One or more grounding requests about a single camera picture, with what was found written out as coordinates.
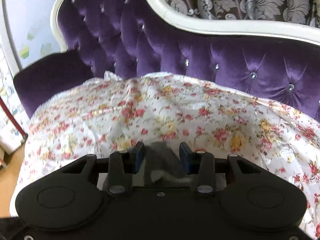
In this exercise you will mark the grey white striped cardigan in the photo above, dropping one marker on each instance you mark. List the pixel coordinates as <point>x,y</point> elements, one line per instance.
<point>162,167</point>

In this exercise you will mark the red white object at left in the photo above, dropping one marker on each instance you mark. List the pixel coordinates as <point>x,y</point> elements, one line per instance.
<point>13,120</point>

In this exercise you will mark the floral bed cover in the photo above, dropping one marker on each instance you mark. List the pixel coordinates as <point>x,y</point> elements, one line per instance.
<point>103,115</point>

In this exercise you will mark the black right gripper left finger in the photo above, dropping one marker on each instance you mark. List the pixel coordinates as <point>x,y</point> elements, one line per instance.
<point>121,168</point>

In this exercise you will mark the purple tufted white-framed sofa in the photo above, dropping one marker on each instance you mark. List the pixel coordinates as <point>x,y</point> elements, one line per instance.
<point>131,38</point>

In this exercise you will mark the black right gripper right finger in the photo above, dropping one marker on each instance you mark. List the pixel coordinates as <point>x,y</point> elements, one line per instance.
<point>200,166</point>

